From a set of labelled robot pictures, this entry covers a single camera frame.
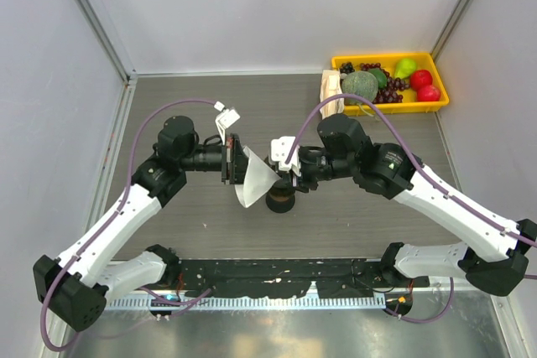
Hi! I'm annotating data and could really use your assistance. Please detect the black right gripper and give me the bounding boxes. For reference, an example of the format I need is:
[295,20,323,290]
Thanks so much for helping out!
[274,148,356,193]

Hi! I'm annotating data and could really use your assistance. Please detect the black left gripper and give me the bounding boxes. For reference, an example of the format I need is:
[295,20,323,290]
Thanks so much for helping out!
[180,132,269,184]

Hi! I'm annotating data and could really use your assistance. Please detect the white paper coffee filter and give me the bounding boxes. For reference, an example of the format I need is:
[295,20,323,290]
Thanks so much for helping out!
[235,146,279,208]

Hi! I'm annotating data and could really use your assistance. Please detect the dark green glass dripper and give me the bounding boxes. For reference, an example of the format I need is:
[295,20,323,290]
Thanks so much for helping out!
[270,178,295,192]

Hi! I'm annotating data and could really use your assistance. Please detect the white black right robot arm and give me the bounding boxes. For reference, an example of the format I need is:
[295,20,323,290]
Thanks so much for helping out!
[286,114,536,296]

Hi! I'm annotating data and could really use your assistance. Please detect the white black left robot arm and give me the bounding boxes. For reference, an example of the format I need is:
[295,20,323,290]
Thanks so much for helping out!
[33,109,250,332]

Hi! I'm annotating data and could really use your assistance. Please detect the red black coffee server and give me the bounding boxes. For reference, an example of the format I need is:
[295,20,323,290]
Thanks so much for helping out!
[265,189,296,214]

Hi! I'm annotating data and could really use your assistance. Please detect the orange white filter paper pack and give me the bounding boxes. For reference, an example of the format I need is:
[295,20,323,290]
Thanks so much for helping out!
[320,70,344,119]

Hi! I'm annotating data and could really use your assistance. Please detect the green netted melon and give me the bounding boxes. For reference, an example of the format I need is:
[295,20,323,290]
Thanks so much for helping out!
[341,70,378,101]

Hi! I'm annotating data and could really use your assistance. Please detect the black grape bunch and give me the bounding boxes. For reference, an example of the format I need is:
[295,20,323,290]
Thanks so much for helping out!
[339,62,355,75]

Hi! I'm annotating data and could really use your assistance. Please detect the dark red grape bunch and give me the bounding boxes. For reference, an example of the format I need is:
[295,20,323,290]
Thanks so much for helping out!
[360,63,410,104]

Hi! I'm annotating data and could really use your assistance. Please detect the green pear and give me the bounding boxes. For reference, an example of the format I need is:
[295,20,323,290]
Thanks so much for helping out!
[394,58,418,80]

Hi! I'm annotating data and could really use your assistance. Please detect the red pink apple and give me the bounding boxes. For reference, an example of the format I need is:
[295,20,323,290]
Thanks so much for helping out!
[416,85,441,102]

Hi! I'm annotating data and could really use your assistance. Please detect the yellow plastic fruit tray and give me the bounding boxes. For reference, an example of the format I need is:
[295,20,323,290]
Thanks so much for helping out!
[331,52,451,117]

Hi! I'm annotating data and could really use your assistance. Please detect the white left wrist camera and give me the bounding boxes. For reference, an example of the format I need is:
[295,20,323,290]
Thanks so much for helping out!
[214,101,240,142]

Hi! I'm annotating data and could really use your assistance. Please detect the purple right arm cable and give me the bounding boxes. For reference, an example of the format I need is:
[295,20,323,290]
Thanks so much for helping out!
[284,93,537,326]

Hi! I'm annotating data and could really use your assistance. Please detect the white slotted cable duct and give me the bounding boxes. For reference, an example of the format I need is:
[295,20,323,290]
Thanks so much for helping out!
[107,290,386,312]

